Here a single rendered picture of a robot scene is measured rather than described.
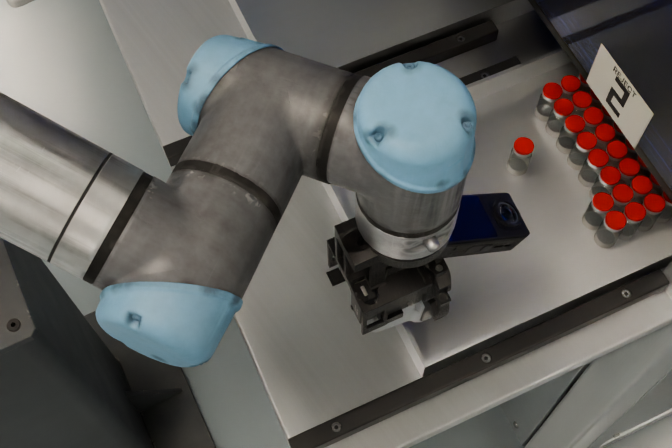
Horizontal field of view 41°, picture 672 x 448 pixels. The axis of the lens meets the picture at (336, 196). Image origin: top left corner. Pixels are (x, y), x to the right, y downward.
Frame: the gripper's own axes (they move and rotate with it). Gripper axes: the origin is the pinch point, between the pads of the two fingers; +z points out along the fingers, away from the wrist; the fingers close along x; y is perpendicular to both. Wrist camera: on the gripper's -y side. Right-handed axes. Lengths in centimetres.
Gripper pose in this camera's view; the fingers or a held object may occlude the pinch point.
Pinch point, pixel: (413, 302)
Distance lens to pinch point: 86.8
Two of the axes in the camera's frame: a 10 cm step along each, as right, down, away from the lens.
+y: -9.1, 3.7, -1.8
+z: 0.1, 4.6, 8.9
